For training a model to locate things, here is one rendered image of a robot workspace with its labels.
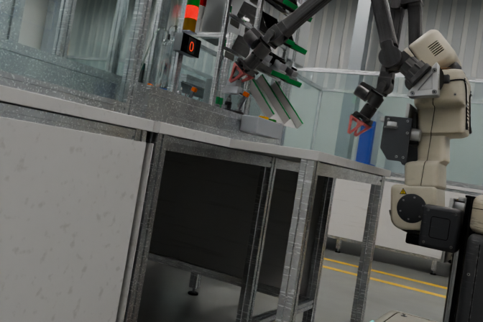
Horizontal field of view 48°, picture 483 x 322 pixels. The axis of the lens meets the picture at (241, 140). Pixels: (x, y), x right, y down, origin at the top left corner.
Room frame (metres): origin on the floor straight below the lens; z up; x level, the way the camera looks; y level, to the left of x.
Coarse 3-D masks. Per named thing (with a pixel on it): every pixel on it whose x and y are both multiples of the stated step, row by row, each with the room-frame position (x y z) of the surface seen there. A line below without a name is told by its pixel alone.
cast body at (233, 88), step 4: (228, 80) 2.21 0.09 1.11; (236, 80) 2.19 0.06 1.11; (240, 80) 2.22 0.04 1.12; (228, 84) 2.21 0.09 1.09; (232, 84) 2.20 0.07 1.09; (236, 84) 2.20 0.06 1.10; (240, 84) 2.22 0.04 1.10; (224, 88) 2.22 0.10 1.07; (228, 88) 2.21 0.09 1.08; (232, 88) 2.20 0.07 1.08; (236, 88) 2.19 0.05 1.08; (240, 88) 2.20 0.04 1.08; (224, 92) 2.22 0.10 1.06; (228, 92) 2.21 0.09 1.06; (232, 92) 2.20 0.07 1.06; (236, 92) 2.19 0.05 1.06; (240, 92) 2.21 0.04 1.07
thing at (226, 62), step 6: (192, 36) 3.40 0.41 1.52; (198, 36) 3.37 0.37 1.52; (204, 36) 3.35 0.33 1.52; (210, 36) 3.33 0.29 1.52; (216, 36) 3.31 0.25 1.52; (228, 36) 3.27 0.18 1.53; (234, 36) 3.29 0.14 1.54; (228, 42) 3.27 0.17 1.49; (228, 60) 3.26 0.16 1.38; (222, 66) 3.27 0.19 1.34; (228, 66) 3.27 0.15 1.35; (222, 72) 3.26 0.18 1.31; (228, 72) 3.28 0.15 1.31; (222, 78) 3.27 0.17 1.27; (222, 84) 3.26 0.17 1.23; (222, 96) 3.26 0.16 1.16
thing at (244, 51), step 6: (240, 36) 2.50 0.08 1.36; (234, 42) 2.52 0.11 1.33; (240, 42) 2.50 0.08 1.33; (234, 48) 2.52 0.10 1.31; (240, 48) 2.49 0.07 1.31; (246, 48) 2.47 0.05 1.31; (240, 54) 2.49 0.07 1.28; (246, 54) 2.47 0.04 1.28; (258, 66) 2.42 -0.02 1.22; (264, 66) 2.39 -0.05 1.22; (270, 72) 2.37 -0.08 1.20; (276, 72) 2.38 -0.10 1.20; (282, 78) 2.44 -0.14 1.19; (288, 78) 2.47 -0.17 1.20
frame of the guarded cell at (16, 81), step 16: (144, 0) 1.39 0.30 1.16; (144, 16) 1.40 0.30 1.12; (144, 32) 1.41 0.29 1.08; (0, 80) 1.06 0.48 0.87; (16, 80) 1.10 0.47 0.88; (32, 80) 1.13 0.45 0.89; (128, 80) 1.39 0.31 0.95; (64, 96) 1.21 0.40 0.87; (80, 96) 1.25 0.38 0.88; (96, 96) 1.29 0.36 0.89; (128, 96) 1.39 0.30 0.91; (128, 112) 1.40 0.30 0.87
